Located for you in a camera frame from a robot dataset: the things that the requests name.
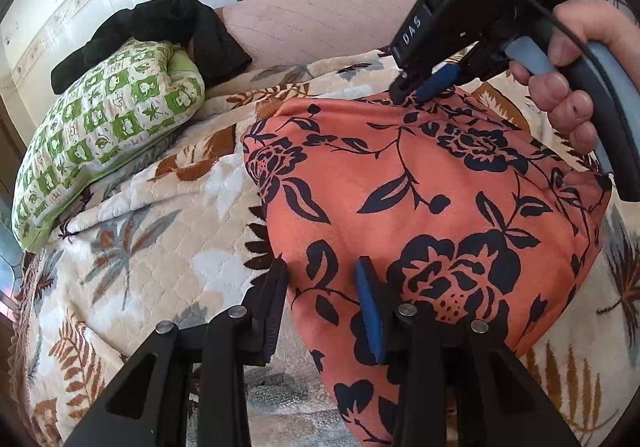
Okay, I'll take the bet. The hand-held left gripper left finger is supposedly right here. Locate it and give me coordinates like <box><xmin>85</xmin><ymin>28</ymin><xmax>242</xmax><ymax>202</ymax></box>
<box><xmin>62</xmin><ymin>257</ymin><xmax>290</xmax><ymax>447</ymax></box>

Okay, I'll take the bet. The pink bolster cushion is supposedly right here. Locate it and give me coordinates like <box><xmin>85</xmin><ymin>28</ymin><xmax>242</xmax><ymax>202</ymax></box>
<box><xmin>220</xmin><ymin>0</ymin><xmax>436</xmax><ymax>74</ymax></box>

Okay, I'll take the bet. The person's right hand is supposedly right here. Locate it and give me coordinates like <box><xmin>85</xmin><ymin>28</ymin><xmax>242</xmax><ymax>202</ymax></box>
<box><xmin>509</xmin><ymin>1</ymin><xmax>639</xmax><ymax>156</ymax></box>

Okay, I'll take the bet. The black garment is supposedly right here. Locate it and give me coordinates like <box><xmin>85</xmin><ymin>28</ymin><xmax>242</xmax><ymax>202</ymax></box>
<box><xmin>50</xmin><ymin>0</ymin><xmax>253</xmax><ymax>95</ymax></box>

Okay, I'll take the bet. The green checked pillow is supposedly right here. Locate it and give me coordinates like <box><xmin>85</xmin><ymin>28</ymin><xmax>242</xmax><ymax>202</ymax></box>
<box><xmin>11</xmin><ymin>38</ymin><xmax>207</xmax><ymax>253</ymax></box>

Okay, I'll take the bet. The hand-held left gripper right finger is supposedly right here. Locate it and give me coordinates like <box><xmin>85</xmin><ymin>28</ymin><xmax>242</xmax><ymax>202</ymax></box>
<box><xmin>354</xmin><ymin>256</ymin><xmax>583</xmax><ymax>447</ymax></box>

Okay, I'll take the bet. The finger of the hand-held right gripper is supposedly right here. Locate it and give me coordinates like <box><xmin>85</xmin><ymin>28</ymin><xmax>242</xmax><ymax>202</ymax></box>
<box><xmin>389</xmin><ymin>69</ymin><xmax>427</xmax><ymax>104</ymax></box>
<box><xmin>417</xmin><ymin>63</ymin><xmax>462</xmax><ymax>104</ymax></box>

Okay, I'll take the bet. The leaf-print quilted blanket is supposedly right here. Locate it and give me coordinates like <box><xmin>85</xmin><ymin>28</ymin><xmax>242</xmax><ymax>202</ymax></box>
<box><xmin>10</xmin><ymin>47</ymin><xmax>640</xmax><ymax>447</ymax></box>

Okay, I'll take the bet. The orange floral garment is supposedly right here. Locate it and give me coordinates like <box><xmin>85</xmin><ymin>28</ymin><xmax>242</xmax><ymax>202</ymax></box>
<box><xmin>241</xmin><ymin>92</ymin><xmax>613</xmax><ymax>447</ymax></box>

